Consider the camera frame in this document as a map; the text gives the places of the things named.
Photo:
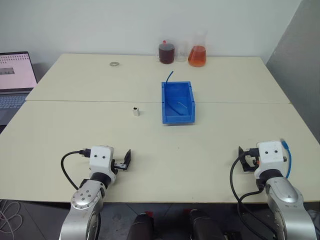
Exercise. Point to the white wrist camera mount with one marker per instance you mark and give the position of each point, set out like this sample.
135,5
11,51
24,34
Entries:
100,160
271,156

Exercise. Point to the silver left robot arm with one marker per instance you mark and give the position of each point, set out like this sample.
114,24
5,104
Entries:
83,197

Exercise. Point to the empty clear glass beaker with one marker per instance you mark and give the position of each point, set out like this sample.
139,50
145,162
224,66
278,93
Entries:
182,53

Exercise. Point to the jar of dark brown liquid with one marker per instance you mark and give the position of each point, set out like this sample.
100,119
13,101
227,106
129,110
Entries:
166,53

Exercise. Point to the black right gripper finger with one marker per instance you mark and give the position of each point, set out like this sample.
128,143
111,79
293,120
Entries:
242,157

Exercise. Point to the flask of orange liquid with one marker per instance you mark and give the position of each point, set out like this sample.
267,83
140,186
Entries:
198,56

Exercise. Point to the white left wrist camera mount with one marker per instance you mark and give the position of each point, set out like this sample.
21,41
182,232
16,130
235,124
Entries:
100,160

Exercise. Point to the grey partition board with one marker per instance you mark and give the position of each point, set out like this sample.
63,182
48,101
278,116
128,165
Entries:
297,62

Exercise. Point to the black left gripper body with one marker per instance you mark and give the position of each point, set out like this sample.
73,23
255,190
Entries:
119,166

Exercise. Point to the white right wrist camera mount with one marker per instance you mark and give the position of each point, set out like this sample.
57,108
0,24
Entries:
271,156

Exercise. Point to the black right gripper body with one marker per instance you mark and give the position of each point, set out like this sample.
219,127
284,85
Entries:
251,165

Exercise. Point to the dark rounded shape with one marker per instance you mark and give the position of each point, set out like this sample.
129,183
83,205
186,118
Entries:
141,227
201,225

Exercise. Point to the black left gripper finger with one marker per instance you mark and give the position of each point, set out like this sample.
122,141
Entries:
128,160

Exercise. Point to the blue plastic storage bin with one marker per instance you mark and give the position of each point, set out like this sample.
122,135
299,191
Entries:
178,110

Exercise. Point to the grey open laptop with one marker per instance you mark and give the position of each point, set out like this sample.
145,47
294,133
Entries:
15,72

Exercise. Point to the small white block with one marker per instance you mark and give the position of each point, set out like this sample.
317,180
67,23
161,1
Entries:
135,112

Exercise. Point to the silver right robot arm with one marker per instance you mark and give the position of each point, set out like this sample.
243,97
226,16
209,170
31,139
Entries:
287,200

